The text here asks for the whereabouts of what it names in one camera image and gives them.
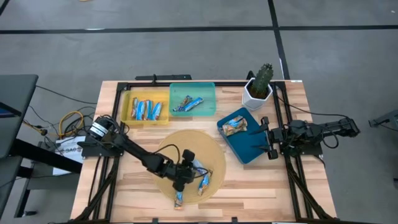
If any orange blue granola bar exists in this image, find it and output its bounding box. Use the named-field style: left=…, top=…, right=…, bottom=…
left=174, top=190, right=185, bottom=209

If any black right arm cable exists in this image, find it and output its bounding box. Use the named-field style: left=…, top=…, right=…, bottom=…
left=322, top=129, right=340, bottom=149

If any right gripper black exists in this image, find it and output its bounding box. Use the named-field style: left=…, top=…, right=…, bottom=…
left=248, top=116, right=289, bottom=161

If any white paper sheet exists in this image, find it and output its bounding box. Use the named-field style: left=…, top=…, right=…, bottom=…
left=52, top=135, right=87, bottom=177

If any green cactus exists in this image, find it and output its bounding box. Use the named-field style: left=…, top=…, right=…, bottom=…
left=250, top=63, right=274, bottom=100

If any white plant pot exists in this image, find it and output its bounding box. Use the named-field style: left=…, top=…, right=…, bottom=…
left=241, top=77, right=274, bottom=111

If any grey stand foot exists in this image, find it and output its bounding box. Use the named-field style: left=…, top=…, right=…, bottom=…
left=368, top=108, right=398, bottom=128

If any peanut butter chip granola bar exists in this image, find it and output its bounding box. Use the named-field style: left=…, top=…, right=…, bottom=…
left=197, top=169, right=214, bottom=197

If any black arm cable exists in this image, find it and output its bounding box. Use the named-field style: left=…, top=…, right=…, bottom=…
left=154, top=143, right=182, bottom=164
left=322, top=129, right=340, bottom=149

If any black bar-shaped camera device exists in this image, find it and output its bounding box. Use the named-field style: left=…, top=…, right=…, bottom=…
left=135, top=73, right=192, bottom=82

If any yellow cable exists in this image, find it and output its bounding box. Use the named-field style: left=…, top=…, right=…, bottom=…
left=58, top=110, right=85, bottom=138

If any black aluminium table frame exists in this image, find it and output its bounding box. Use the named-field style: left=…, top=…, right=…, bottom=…
left=70, top=81, right=338, bottom=224

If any dark grey desk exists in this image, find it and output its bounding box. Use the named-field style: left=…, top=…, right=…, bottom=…
left=0, top=73, right=40, bottom=217

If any light blue granola bar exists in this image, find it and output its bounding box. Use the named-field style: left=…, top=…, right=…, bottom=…
left=136, top=100, right=146, bottom=121
left=192, top=158, right=206, bottom=175
left=151, top=101, right=164, bottom=121
left=131, top=96, right=139, bottom=119
left=144, top=99, right=154, bottom=121

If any round woven straw placemat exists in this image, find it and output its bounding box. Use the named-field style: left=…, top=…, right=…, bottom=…
left=150, top=129, right=226, bottom=205

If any dark blue tray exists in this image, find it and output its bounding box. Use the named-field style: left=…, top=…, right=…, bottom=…
left=216, top=107, right=274, bottom=165

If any black power cable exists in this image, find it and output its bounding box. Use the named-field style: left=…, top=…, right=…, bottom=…
left=275, top=95, right=351, bottom=119

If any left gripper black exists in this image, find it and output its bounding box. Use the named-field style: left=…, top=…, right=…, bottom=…
left=169, top=149, right=197, bottom=192

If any black desk leg frame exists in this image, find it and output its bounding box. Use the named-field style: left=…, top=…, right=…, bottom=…
left=9, top=138, right=84, bottom=218

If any yellow plastic bin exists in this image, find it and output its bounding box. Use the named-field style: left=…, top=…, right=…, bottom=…
left=120, top=89, right=170, bottom=126

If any teal plastic bin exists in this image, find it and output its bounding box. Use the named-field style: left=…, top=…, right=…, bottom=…
left=169, top=82, right=217, bottom=118

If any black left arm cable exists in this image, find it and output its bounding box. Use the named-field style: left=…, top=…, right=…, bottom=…
left=154, top=143, right=182, bottom=164

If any bright blue granola bar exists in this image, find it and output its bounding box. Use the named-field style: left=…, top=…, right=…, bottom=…
left=180, top=96, right=205, bottom=112

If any oatmeal raisin granola bar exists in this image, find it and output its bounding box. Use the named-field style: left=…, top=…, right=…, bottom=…
left=172, top=95, right=193, bottom=113

